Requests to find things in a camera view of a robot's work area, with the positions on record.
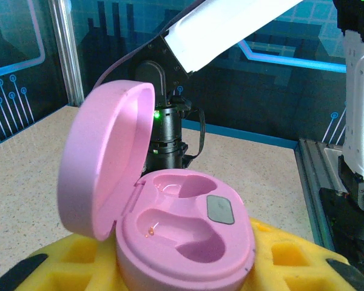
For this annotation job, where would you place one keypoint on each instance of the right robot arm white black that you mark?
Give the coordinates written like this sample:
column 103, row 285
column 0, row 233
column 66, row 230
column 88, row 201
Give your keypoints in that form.
column 230, row 30

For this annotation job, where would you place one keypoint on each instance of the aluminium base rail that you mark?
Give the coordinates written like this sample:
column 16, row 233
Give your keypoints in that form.
column 315, row 169

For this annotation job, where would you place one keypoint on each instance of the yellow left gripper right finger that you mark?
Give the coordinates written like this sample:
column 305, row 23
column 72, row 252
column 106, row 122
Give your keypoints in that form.
column 291, row 266

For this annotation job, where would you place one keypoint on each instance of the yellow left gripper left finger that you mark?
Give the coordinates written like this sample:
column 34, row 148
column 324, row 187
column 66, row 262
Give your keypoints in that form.
column 79, row 266

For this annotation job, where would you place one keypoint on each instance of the lilac earbud charging case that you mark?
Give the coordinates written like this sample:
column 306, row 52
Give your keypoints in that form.
column 185, row 242

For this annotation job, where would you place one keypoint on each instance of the aluminium frame post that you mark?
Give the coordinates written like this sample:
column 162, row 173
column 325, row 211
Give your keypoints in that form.
column 67, row 54

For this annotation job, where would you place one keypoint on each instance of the blue edged side rail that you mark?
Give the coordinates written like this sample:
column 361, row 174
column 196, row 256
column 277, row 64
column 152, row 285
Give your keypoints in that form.
column 245, row 133

